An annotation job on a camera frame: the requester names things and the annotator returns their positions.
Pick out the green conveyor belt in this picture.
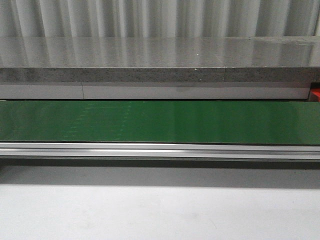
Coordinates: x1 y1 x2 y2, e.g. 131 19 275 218
0 100 320 145

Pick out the grey stone counter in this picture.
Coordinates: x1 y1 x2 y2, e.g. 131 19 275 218
0 36 320 100

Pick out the red box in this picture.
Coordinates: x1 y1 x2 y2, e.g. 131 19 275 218
309 88 320 102

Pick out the white pleated curtain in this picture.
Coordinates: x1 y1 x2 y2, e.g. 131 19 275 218
0 0 320 38

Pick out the aluminium conveyor frame rail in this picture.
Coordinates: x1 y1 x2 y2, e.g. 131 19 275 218
0 142 320 161

